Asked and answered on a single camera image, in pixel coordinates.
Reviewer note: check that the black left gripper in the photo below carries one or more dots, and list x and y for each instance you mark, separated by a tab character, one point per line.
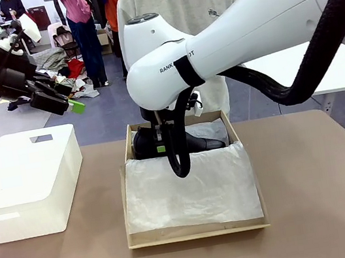
15	77

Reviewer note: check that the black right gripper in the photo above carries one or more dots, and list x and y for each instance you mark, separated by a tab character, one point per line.
148	114

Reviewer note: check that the black leather ankle shoe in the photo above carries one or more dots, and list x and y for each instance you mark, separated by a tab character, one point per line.
143	143

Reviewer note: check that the white tissue paper sheet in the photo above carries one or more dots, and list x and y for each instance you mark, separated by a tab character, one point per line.
187	199

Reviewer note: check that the brown cardboard shoe box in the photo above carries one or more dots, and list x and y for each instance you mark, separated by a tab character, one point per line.
177	235

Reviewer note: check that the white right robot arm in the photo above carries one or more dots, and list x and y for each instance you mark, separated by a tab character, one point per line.
241	24

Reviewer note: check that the small brown cardboard box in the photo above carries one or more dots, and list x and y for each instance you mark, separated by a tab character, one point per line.
105	42

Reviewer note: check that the pile of clothes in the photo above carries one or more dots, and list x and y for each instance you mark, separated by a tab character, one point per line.
55	60

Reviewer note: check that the chair with clothes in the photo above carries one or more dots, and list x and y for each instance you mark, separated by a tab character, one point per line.
63	38

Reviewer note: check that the person in pink top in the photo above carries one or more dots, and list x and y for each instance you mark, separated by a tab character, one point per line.
84	34

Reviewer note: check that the dark red panel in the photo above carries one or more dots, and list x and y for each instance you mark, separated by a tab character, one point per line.
39	18

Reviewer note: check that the white plastic storage bin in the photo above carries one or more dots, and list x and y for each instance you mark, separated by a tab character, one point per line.
18	174

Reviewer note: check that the person in black jacket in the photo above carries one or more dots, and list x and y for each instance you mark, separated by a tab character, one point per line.
13	8

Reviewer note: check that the person in orange top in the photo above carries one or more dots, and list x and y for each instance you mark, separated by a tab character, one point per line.
111	13

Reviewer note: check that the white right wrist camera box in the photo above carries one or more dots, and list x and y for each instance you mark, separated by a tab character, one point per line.
199	108

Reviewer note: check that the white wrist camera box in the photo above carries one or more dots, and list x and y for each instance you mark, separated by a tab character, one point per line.
199	108
30	27

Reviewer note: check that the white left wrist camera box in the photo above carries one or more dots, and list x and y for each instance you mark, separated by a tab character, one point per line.
30	27

